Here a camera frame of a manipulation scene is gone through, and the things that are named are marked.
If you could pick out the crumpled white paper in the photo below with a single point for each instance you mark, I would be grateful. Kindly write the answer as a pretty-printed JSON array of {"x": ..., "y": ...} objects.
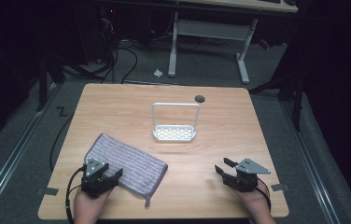
[{"x": 158, "y": 73}]

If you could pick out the dark round table grommet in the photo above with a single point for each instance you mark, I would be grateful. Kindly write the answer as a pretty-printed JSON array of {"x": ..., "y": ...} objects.
[{"x": 199, "y": 99}]

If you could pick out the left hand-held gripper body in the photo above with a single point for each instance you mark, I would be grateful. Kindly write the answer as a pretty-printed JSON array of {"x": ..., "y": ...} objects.
[{"x": 93, "y": 183}]

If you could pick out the white drying rack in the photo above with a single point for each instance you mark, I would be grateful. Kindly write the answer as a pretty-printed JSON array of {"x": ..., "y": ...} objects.
[{"x": 174, "y": 132}]

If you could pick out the black metal stand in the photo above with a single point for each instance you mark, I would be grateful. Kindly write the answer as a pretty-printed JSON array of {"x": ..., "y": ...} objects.
[
  {"x": 42, "y": 84},
  {"x": 297, "y": 99}
]

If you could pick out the grey tape piece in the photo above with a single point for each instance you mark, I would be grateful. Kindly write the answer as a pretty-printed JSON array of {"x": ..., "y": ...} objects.
[
  {"x": 280, "y": 187},
  {"x": 48, "y": 191}
]

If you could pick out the metal floor rail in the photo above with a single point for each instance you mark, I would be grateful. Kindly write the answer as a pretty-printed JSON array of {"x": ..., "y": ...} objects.
[
  {"x": 310, "y": 161},
  {"x": 11, "y": 161}
]

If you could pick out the person's right hand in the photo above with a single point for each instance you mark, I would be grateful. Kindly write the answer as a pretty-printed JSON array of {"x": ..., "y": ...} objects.
[{"x": 256, "y": 205}]

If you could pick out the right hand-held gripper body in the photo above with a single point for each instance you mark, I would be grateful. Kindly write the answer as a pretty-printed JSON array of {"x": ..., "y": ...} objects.
[{"x": 247, "y": 177}]

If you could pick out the white-legged desk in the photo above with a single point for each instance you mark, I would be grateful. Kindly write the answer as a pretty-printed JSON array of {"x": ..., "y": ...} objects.
[{"x": 211, "y": 29}]

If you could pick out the grey striped cloth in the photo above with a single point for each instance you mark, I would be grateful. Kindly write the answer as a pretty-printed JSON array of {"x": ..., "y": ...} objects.
[{"x": 127, "y": 165}]

